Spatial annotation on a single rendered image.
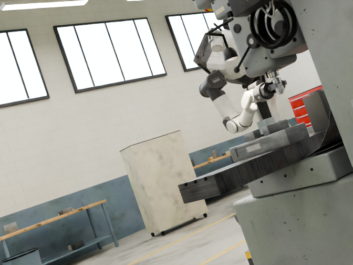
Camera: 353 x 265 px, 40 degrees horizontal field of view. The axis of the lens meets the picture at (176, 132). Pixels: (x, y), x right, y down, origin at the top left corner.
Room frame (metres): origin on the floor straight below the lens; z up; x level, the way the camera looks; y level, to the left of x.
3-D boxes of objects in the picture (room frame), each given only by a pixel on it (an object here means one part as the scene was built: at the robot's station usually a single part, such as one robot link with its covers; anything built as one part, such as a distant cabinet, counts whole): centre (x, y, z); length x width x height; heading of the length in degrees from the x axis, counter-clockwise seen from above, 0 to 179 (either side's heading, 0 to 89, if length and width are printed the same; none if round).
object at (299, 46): (2.18, -0.65, 1.47); 0.24 x 0.19 x 0.26; 129
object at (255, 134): (2.26, -0.36, 1.05); 0.15 x 0.06 x 0.04; 130
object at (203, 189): (2.30, -0.49, 0.92); 1.24 x 0.23 x 0.08; 129
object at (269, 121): (2.22, -0.40, 1.07); 0.06 x 0.05 x 0.06; 130
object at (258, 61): (2.33, -0.53, 1.47); 0.21 x 0.19 x 0.32; 129
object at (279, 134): (2.24, -0.38, 1.01); 0.35 x 0.15 x 0.11; 40
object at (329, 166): (2.33, -0.53, 0.82); 0.50 x 0.35 x 0.12; 39
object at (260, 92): (2.42, -0.50, 1.23); 0.13 x 0.12 x 0.10; 110
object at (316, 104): (2.57, -0.80, 1.06); 0.22 x 0.12 x 0.20; 123
